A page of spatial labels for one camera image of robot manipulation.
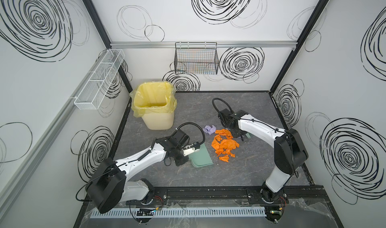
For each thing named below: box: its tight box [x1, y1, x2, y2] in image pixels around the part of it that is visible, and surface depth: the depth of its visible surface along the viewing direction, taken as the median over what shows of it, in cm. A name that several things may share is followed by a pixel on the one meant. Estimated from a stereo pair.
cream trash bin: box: [141, 110, 175, 131], surface depth 91 cm
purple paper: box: [202, 125, 217, 136], surface depth 97 cm
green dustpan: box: [188, 142, 214, 168], surface depth 88 cm
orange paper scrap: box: [211, 129, 240, 163], surface depth 93 cm
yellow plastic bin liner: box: [129, 81, 178, 118], surface depth 89 cm
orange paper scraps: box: [213, 128, 235, 142], surface depth 96 cm
